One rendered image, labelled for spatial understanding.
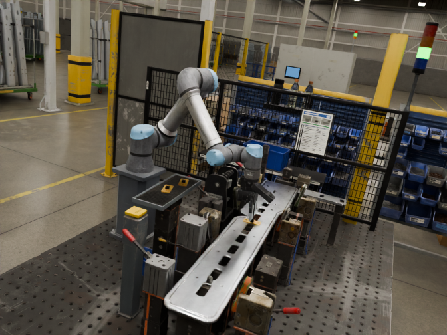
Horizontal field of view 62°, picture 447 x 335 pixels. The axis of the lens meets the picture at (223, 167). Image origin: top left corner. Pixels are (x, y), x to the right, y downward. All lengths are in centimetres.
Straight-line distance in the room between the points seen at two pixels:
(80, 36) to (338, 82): 576
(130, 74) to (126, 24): 54
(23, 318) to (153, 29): 330
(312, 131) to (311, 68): 593
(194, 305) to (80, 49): 839
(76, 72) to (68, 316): 799
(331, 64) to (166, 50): 491
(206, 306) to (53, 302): 73
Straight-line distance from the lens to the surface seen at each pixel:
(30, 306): 175
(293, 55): 861
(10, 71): 939
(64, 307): 172
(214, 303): 126
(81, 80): 930
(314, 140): 265
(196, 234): 148
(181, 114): 191
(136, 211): 141
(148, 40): 435
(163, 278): 130
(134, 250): 146
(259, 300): 121
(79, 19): 929
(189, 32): 407
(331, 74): 843
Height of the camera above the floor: 178
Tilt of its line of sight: 18 degrees down
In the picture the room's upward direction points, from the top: 8 degrees clockwise
